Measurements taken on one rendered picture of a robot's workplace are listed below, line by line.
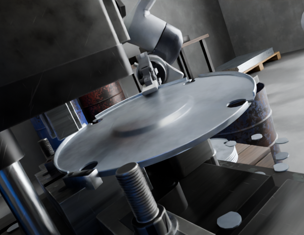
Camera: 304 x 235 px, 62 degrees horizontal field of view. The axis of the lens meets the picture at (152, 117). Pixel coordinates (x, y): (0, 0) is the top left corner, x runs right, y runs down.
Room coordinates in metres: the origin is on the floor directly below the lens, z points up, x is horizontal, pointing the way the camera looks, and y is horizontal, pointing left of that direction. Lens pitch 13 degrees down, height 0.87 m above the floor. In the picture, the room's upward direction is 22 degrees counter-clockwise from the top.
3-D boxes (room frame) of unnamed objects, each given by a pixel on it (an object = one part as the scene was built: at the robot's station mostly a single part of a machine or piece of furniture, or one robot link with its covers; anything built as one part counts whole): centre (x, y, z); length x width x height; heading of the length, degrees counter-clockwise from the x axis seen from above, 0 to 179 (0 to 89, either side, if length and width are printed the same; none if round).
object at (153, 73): (0.58, -0.03, 0.83); 0.11 x 0.04 x 0.01; 172
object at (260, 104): (1.47, -0.47, 0.24); 0.42 x 0.42 x 0.48
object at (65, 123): (0.30, 0.10, 0.84); 0.05 x 0.03 x 0.04; 30
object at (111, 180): (0.30, 0.11, 0.76); 0.15 x 0.09 x 0.05; 30
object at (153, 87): (0.50, -0.02, 0.81); 0.07 x 0.03 x 0.01; 172
